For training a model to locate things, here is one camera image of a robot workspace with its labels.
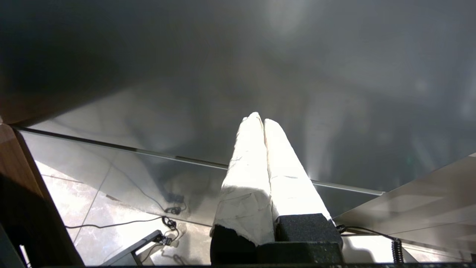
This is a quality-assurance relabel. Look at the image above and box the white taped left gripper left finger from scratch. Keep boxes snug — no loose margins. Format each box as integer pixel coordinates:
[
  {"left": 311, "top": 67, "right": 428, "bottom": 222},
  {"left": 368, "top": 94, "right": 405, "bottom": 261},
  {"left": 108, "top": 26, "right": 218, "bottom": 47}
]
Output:
[{"left": 210, "top": 112, "right": 276, "bottom": 265}]

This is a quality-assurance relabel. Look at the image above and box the coiled black cable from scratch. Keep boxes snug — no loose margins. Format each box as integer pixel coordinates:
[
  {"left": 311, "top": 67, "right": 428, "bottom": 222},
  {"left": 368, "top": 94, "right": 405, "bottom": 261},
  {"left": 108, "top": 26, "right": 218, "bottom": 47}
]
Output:
[{"left": 337, "top": 224, "right": 405, "bottom": 265}]

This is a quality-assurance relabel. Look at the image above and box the brown wooden furniture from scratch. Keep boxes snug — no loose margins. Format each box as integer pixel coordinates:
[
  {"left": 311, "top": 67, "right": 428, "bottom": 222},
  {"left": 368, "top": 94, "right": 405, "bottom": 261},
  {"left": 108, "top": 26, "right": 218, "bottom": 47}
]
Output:
[{"left": 0, "top": 119, "right": 87, "bottom": 267}]

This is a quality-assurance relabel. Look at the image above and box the thin black floor cable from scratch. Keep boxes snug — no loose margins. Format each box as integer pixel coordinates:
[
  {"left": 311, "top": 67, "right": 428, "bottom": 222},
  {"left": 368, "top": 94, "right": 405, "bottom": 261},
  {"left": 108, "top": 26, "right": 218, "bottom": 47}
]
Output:
[{"left": 65, "top": 216, "right": 180, "bottom": 247}]

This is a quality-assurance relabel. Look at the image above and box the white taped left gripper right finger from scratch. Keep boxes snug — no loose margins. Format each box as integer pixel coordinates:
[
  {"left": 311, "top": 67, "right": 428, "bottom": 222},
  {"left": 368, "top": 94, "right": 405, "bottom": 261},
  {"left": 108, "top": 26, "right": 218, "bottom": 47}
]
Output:
[{"left": 264, "top": 118, "right": 343, "bottom": 247}]

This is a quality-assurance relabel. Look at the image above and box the grey glossy appliance door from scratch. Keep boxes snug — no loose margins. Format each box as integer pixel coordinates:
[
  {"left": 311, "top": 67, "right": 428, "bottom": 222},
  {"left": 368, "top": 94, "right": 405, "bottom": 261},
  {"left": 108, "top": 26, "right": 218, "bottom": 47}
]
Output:
[{"left": 0, "top": 0, "right": 476, "bottom": 195}]

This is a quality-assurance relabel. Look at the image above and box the black metal stand leg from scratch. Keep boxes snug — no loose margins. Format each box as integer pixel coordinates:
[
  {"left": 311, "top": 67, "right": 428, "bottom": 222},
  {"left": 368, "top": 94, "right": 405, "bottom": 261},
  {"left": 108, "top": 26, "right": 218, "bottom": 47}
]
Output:
[{"left": 102, "top": 230, "right": 165, "bottom": 266}]

